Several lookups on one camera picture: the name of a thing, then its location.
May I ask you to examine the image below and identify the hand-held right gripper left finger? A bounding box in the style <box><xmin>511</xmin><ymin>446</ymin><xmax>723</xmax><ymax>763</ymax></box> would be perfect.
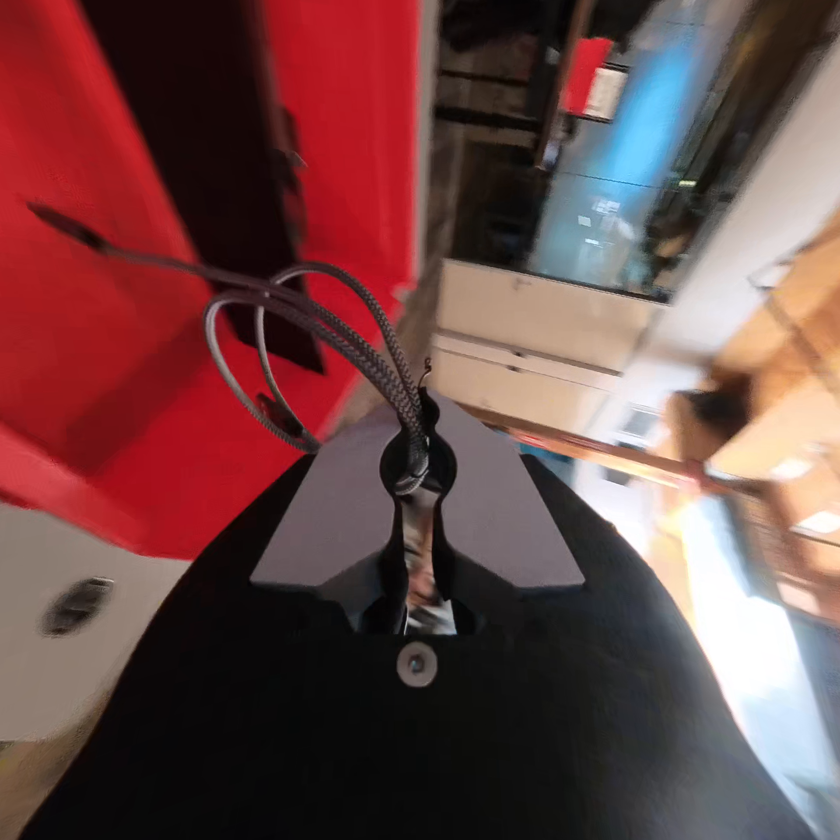
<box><xmin>248</xmin><ymin>392</ymin><xmax>426</xmax><ymax>634</ymax></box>

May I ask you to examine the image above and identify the white door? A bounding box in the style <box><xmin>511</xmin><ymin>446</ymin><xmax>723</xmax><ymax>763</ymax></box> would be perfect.
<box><xmin>430</xmin><ymin>258</ymin><xmax>660</xmax><ymax>427</ymax></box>

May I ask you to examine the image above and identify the round black desk control button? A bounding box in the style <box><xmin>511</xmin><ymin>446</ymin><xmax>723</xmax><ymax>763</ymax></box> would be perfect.
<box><xmin>38</xmin><ymin>576</ymin><xmax>116</xmax><ymax>637</ymax></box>

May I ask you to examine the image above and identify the small red plastic bin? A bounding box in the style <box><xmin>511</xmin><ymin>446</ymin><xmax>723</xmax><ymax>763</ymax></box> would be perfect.
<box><xmin>563</xmin><ymin>37</ymin><xmax>614</xmax><ymax>114</ymax></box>

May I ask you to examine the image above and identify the grey braided cable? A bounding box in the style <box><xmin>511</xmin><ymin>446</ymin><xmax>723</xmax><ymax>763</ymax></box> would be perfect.
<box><xmin>26</xmin><ymin>202</ymin><xmax>434</xmax><ymax>496</ymax></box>

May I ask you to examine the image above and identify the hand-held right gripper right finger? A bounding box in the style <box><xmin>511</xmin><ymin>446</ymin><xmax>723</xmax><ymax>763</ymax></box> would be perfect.
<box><xmin>425</xmin><ymin>391</ymin><xmax>586</xmax><ymax>635</ymax></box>

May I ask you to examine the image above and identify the black bin divider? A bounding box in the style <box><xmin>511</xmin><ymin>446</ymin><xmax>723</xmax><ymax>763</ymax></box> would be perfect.
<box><xmin>82</xmin><ymin>0</ymin><xmax>327</xmax><ymax>375</ymax></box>

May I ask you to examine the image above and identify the large red plastic bin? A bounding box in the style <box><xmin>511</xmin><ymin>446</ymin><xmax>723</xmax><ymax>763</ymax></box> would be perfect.
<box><xmin>0</xmin><ymin>0</ymin><xmax>421</xmax><ymax>559</ymax></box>

